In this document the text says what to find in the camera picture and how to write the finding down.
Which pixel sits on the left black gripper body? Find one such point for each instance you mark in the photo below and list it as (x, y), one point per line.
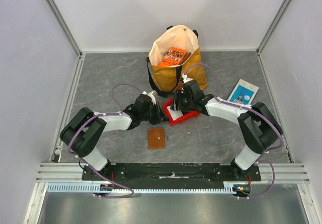
(153, 114)

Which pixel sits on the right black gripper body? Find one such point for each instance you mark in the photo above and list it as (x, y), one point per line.
(177, 101)

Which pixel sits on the red plastic bin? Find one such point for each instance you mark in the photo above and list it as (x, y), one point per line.
(181, 120)

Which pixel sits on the brown leather card holder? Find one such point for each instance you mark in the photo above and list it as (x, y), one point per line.
(156, 138)

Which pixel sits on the blue white box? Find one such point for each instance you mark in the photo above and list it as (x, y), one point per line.
(243, 93)

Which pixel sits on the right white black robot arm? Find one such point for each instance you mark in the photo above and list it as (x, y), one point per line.
(260, 130)

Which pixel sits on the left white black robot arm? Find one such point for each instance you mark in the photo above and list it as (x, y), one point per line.
(82, 133)

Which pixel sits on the white card stack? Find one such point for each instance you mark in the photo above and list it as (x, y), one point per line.
(174, 114)

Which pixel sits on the yellow tote bag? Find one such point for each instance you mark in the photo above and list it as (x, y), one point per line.
(165, 80)

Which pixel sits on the orange snack box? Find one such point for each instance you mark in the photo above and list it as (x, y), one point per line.
(173, 57)

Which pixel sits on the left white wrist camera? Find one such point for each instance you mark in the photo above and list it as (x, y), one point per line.
(151, 95)

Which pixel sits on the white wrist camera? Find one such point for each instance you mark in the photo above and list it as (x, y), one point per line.
(185, 79)
(151, 95)

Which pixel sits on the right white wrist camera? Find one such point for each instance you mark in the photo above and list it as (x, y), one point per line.
(185, 79)

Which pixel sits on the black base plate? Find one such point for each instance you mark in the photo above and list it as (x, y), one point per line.
(177, 176)

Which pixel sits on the white slotted cable duct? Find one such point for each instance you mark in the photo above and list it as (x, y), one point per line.
(99, 188)

